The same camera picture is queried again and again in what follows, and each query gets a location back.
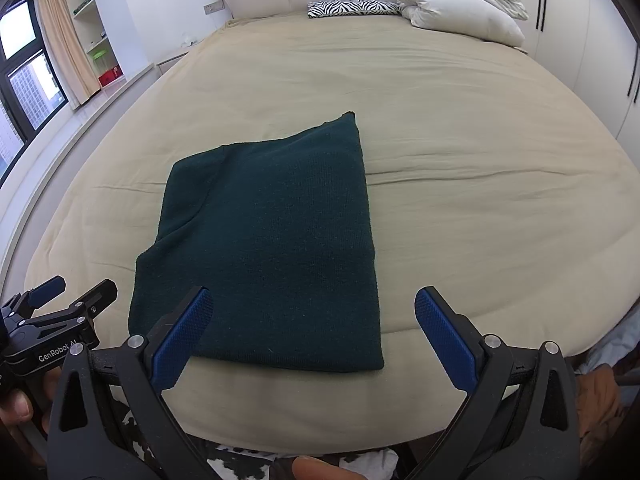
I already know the dark framed window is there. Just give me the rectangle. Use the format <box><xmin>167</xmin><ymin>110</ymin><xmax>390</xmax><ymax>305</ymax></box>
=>
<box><xmin>0</xmin><ymin>0</ymin><xmax>71</xmax><ymax>186</ymax></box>

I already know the zebra print pillow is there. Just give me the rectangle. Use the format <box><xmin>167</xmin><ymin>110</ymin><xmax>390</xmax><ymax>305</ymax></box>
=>
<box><xmin>306</xmin><ymin>0</ymin><xmax>401</xmax><ymax>19</ymax></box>

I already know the dark green knit sweater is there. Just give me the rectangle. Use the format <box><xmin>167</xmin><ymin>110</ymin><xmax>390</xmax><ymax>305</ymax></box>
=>
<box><xmin>127</xmin><ymin>111</ymin><xmax>386</xmax><ymax>373</ymax></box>

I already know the cow print cloth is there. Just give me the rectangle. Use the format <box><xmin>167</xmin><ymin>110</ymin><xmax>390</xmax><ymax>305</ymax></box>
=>
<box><xmin>120</xmin><ymin>405</ymin><xmax>281</xmax><ymax>480</ymax></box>

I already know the white window ledge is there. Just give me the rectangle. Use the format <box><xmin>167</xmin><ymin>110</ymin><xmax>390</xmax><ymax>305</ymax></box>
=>
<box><xmin>0</xmin><ymin>60</ymin><xmax>161</xmax><ymax>241</ymax></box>

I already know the white nightstand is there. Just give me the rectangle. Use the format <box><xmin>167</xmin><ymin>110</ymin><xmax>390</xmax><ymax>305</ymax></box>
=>
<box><xmin>157</xmin><ymin>47</ymin><xmax>193</xmax><ymax>78</ymax></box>

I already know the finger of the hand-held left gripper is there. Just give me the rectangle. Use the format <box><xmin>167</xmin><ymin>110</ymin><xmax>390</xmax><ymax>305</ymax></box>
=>
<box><xmin>0</xmin><ymin>275</ymin><xmax>67</xmax><ymax>333</ymax></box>
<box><xmin>12</xmin><ymin>280</ymin><xmax>119</xmax><ymax>348</ymax></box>

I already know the bed with beige sheet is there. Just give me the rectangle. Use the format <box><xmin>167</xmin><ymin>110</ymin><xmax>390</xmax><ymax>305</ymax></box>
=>
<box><xmin>22</xmin><ymin>12</ymin><xmax>640</xmax><ymax>456</ymax></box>

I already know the white pillow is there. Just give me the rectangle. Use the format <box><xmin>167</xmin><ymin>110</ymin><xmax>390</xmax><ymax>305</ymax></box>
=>
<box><xmin>400</xmin><ymin>0</ymin><xmax>527</xmax><ymax>47</ymax></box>

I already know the beige curtain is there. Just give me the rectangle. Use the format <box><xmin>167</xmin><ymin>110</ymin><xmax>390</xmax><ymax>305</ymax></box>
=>
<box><xmin>34</xmin><ymin>0</ymin><xmax>103</xmax><ymax>111</ymax></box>

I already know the white wardrobe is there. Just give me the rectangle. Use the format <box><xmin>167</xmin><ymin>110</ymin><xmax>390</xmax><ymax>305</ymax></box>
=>
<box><xmin>467</xmin><ymin>0</ymin><xmax>640</xmax><ymax>161</ymax></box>

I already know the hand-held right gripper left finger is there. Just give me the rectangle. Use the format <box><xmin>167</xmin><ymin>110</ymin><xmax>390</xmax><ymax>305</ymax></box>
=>
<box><xmin>46</xmin><ymin>286</ymin><xmax>216</xmax><ymax>480</ymax></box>

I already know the person's left hand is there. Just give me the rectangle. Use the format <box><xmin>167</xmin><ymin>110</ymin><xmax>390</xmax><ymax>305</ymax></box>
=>
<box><xmin>0</xmin><ymin>372</ymin><xmax>63</xmax><ymax>433</ymax></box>

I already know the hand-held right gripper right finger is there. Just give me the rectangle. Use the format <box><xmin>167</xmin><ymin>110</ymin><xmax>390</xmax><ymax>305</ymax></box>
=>
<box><xmin>400</xmin><ymin>286</ymin><xmax>581</xmax><ymax>480</ymax></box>

